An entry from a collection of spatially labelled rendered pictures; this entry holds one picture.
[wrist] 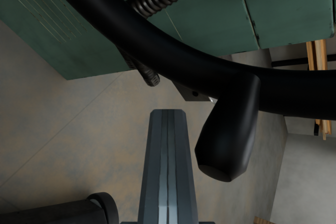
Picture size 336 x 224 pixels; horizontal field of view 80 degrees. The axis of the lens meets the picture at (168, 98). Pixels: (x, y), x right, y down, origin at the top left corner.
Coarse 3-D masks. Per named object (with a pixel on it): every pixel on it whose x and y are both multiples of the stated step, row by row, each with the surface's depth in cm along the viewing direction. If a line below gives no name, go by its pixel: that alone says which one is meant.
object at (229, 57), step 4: (216, 56) 40; (220, 56) 41; (224, 56) 42; (228, 56) 44; (232, 60) 45; (176, 84) 42; (180, 88) 42; (184, 88) 41; (180, 92) 43; (184, 92) 42; (188, 92) 42; (192, 92) 41; (196, 92) 40; (184, 96) 44; (188, 96) 43; (192, 96) 42; (196, 96) 42; (200, 96) 41; (204, 96) 40; (188, 100) 44; (192, 100) 43; (196, 100) 43; (200, 100) 42; (204, 100) 41; (208, 100) 41
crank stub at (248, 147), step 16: (240, 80) 11; (256, 80) 11; (224, 96) 10; (240, 96) 10; (256, 96) 10; (224, 112) 9; (240, 112) 9; (256, 112) 10; (208, 128) 9; (224, 128) 9; (240, 128) 9; (208, 144) 9; (224, 144) 8; (240, 144) 8; (208, 160) 8; (224, 160) 8; (240, 160) 8; (224, 176) 8
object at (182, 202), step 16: (176, 112) 10; (176, 128) 9; (176, 144) 8; (176, 160) 8; (176, 176) 7; (192, 176) 7; (176, 192) 6; (192, 192) 7; (176, 208) 6; (192, 208) 6
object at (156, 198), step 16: (160, 112) 10; (160, 128) 9; (160, 144) 8; (144, 160) 8; (160, 160) 8; (144, 176) 7; (160, 176) 7; (144, 192) 6; (160, 192) 6; (144, 208) 6; (160, 208) 6
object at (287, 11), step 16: (256, 0) 26; (272, 0) 25; (288, 0) 24; (304, 0) 23; (320, 0) 23; (256, 16) 27; (272, 16) 26; (288, 16) 26; (304, 16) 25; (320, 16) 24; (256, 32) 29; (272, 32) 28; (288, 32) 27; (304, 32) 26; (320, 32) 25
